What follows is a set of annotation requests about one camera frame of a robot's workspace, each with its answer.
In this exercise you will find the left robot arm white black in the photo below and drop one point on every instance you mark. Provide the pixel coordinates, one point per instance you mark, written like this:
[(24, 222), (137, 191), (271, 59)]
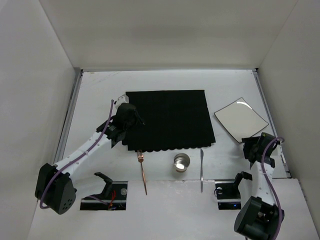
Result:
[(59, 185)]

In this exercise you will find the copper fork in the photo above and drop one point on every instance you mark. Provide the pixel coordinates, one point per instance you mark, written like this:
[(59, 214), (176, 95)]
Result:
[(140, 158)]

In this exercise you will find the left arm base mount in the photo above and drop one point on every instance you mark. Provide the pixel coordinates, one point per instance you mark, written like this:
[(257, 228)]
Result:
[(113, 196)]

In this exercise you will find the silver metal cup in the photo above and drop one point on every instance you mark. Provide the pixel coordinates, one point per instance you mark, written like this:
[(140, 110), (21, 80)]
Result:
[(181, 162)]

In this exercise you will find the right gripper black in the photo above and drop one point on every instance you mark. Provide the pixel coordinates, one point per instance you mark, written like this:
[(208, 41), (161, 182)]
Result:
[(250, 149)]

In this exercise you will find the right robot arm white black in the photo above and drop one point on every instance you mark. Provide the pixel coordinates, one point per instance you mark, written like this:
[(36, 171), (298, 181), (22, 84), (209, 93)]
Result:
[(261, 214)]

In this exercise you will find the silver table knife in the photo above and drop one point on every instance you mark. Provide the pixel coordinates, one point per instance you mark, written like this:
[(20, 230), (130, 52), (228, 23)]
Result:
[(201, 170)]

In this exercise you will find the square white plate black rim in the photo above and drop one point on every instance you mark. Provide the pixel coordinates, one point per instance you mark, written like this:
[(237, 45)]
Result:
[(240, 120)]

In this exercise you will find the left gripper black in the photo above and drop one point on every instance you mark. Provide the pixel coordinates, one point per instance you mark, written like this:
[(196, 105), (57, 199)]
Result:
[(136, 116)]

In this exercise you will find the black cloth placemat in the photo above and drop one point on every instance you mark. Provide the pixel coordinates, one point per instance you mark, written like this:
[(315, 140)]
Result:
[(173, 120)]

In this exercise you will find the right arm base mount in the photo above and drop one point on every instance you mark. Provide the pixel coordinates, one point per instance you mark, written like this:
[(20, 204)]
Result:
[(227, 192)]

